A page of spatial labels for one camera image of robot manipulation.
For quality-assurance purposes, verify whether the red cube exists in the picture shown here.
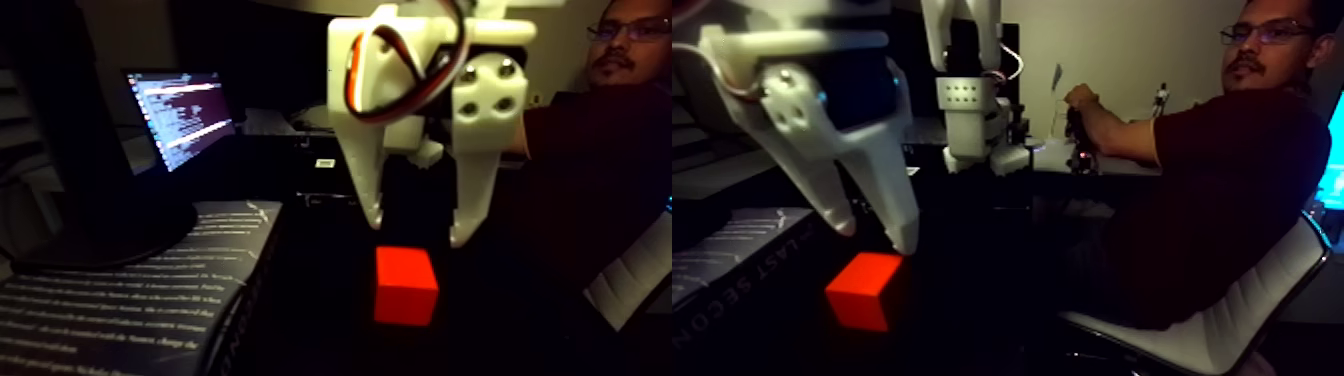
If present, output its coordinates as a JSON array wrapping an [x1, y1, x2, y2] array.
[[372, 244, 441, 328]]

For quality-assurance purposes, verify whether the dark leader arm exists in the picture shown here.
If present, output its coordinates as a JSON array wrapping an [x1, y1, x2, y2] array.
[[1065, 99, 1101, 175]]

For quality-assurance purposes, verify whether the person's right hand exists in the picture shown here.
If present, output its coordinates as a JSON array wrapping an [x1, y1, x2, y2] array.
[[1063, 84, 1105, 133]]

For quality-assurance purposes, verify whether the person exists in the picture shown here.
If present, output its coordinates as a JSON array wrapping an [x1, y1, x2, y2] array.
[[512, 0, 673, 301]]

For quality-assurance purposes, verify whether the black wide monitor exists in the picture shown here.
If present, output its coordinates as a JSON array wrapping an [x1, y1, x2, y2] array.
[[173, 0, 332, 115]]

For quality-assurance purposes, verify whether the open laptop lit screen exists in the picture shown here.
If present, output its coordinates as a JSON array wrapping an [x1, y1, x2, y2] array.
[[123, 68, 238, 175]]

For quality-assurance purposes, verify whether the dark monitor with stand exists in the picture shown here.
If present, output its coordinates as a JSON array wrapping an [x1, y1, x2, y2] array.
[[0, 0, 201, 272]]

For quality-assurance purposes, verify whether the black box white printed text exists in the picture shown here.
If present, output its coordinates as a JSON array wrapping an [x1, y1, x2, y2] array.
[[0, 199, 285, 376]]

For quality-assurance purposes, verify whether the red servo cable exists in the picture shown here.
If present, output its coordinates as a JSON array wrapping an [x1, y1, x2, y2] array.
[[344, 0, 470, 122]]

